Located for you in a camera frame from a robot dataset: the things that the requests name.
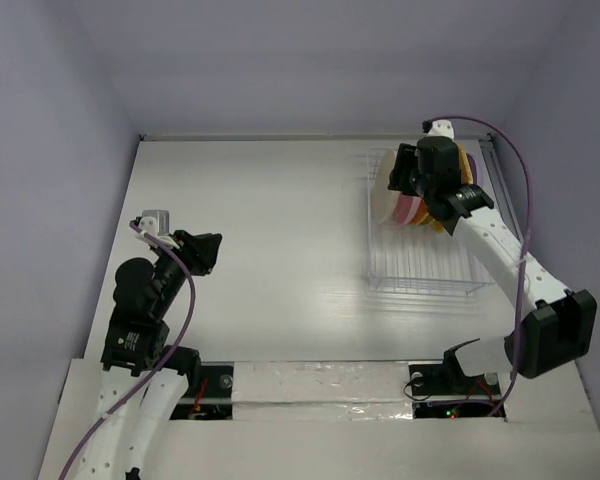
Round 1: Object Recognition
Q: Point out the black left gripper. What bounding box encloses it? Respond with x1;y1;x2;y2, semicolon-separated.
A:
152;227;222;314

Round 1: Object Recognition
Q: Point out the cream plate with bear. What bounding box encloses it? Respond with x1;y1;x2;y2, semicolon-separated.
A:
370;150;399;224

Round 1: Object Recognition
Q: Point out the pink round plate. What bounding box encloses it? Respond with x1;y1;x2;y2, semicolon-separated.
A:
390;193;421;225

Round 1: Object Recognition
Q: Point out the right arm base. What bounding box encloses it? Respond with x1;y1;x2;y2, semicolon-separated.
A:
403;363;502;420

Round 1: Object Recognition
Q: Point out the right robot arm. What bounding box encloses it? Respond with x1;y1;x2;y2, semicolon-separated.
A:
387;136;597;392

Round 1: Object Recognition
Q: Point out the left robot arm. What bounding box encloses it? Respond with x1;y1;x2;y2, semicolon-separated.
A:
60;216;222;479

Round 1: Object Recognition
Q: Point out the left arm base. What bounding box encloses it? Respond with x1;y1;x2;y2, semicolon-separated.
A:
170;363;234;421

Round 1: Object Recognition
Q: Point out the round woven orange plate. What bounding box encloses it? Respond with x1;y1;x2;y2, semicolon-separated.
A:
409;203;429;225

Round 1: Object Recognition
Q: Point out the square woven orange tray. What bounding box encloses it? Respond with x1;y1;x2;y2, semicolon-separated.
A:
431;143;474;233

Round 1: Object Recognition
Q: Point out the purple plate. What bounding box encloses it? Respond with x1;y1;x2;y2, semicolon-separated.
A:
467;153;484;187

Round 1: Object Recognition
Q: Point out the white foil covered board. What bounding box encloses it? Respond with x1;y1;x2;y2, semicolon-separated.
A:
231;361;413;422

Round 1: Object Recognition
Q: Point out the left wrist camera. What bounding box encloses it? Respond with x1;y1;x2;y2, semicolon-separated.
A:
129;209;176;248

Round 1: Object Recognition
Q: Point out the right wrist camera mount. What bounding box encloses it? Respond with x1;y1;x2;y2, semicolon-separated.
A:
422;119;455;140

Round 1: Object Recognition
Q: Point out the white wire dish rack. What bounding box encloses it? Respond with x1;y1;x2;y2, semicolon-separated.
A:
366;147;495;297

